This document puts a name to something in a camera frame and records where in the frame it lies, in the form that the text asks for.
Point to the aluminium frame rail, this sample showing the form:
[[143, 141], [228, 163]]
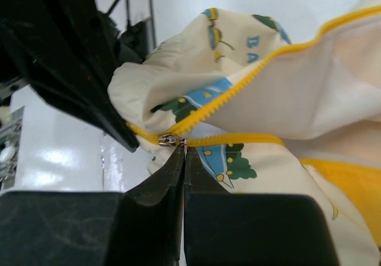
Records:
[[151, 11]]

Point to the dinosaur print hooded baby jacket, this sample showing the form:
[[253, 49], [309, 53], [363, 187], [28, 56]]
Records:
[[268, 116]]

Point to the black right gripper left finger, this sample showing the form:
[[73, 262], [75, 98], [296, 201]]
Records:
[[139, 227]]

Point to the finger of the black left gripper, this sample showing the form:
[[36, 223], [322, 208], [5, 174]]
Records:
[[60, 48]]

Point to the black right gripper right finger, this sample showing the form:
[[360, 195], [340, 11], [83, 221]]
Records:
[[221, 228]]

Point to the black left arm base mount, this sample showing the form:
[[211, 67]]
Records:
[[131, 45]]

